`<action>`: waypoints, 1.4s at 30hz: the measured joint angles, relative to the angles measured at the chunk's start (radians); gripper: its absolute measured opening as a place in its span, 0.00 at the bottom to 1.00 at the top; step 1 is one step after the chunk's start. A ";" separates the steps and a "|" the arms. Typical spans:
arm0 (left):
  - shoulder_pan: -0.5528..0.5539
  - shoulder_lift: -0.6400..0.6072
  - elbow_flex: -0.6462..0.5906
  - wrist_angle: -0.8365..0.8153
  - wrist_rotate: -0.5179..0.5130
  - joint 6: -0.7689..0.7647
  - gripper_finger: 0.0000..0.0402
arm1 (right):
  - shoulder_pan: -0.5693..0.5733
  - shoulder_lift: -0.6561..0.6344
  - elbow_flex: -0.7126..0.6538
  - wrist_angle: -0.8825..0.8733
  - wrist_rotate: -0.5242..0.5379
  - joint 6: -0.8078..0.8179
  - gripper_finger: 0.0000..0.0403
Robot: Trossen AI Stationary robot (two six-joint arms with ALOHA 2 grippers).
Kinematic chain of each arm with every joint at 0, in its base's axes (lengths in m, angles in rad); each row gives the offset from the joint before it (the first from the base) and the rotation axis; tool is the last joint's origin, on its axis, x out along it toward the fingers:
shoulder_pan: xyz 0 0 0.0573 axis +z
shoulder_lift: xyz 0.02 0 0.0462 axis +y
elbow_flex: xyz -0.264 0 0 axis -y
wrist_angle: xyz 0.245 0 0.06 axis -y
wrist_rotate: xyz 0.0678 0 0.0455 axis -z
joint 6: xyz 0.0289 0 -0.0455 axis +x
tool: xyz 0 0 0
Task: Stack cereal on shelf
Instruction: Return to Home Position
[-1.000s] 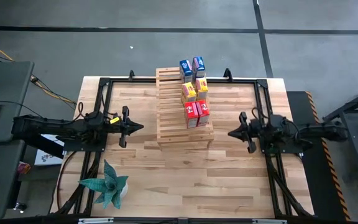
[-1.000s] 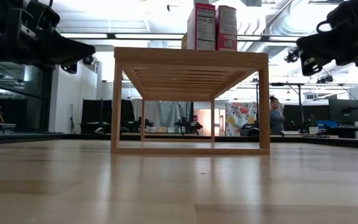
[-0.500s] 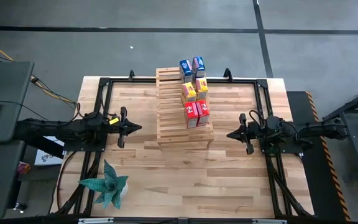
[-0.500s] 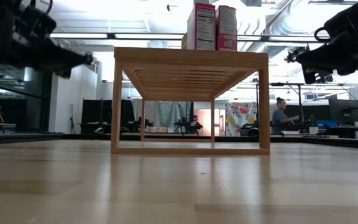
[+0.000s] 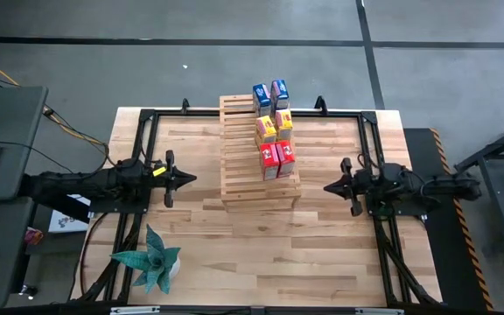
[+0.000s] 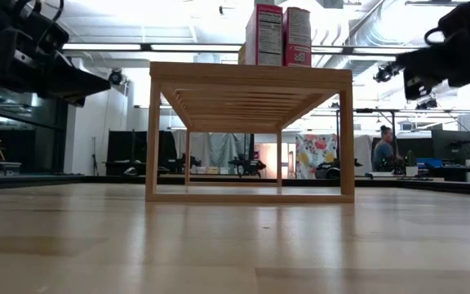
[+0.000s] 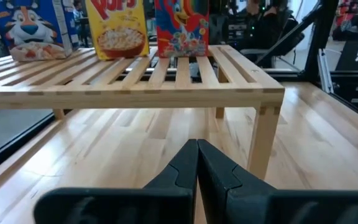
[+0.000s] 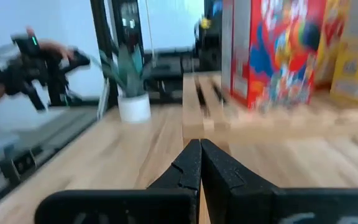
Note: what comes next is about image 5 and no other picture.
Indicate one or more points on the wooden slatted shelf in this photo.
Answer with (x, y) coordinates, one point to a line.
(243, 175)

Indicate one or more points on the green artificial plant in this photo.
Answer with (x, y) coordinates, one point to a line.
(153, 258)

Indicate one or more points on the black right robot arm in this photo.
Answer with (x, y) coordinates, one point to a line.
(431, 186)

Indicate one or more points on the grey metal cart frame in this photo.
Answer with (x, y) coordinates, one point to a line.
(492, 166)

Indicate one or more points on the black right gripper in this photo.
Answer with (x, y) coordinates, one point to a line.
(357, 184)

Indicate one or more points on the yellow Corn Pops cereal box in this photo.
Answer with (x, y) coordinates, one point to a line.
(284, 122)
(266, 129)

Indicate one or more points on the white printed card box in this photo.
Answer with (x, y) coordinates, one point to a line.
(66, 219)

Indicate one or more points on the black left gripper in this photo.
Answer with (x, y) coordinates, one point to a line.
(170, 157)

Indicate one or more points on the black aluminium frame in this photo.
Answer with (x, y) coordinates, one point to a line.
(344, 114)

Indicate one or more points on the blue Frosted Flakes cereal box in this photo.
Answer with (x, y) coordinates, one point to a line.
(261, 94)
(279, 89)

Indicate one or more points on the silver metal bracket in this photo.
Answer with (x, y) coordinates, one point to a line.
(379, 311)
(134, 310)

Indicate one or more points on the black mat with hazard stripe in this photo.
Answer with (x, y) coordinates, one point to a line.
(444, 254)

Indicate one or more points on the red Froot Loops cereal box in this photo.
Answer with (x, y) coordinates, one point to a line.
(286, 155)
(269, 159)

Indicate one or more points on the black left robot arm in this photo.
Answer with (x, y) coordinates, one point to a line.
(81, 184)

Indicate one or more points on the white plant pot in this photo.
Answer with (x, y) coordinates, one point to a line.
(175, 269)

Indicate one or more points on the grey desk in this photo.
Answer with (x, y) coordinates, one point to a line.
(2, 245)
(11, 122)

